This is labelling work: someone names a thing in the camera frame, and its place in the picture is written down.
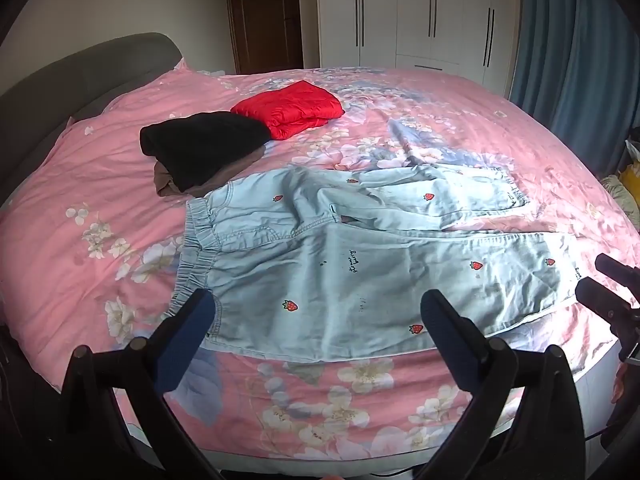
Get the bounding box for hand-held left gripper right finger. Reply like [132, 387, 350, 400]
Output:
[420, 289, 588, 480]

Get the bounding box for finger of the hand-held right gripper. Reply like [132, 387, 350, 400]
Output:
[574, 277, 632, 328]
[595, 253, 640, 307]

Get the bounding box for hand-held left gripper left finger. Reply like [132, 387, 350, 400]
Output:
[60, 288, 226, 480]

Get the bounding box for light blue strawberry print pants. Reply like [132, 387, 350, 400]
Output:
[170, 164, 583, 363]

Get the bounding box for light grey mattress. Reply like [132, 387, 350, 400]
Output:
[120, 332, 623, 480]

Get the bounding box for yellow object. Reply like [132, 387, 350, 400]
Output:
[618, 160, 640, 195]

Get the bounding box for brown folded garment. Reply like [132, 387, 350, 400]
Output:
[153, 147, 268, 199]

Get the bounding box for black folded garment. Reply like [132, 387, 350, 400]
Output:
[139, 113, 273, 193]

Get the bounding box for pink floral blanket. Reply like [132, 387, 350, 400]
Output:
[0, 57, 640, 461]

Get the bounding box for blue curtain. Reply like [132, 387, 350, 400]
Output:
[509, 0, 640, 181]

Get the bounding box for red folded garment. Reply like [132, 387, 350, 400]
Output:
[230, 80, 346, 141]

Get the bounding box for grey padded headboard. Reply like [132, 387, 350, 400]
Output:
[0, 32, 183, 206]

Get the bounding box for dark brown door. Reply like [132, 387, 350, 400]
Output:
[223, 0, 306, 76]

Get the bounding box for white wardrobe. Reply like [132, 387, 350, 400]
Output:
[315, 0, 523, 98]

